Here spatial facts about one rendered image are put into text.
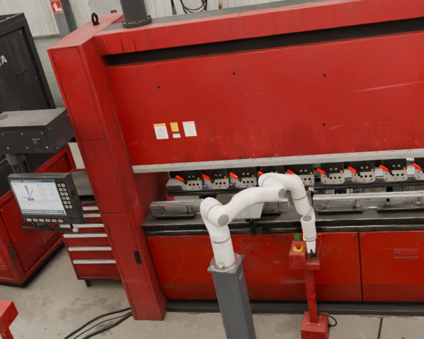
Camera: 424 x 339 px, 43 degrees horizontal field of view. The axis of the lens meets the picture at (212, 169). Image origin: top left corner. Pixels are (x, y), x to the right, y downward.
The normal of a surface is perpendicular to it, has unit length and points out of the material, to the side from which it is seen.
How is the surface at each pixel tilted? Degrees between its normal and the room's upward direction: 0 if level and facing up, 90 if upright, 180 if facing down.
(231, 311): 90
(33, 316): 0
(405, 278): 90
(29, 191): 90
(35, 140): 90
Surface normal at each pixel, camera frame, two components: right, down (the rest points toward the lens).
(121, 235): -0.21, 0.49
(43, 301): -0.18, -0.87
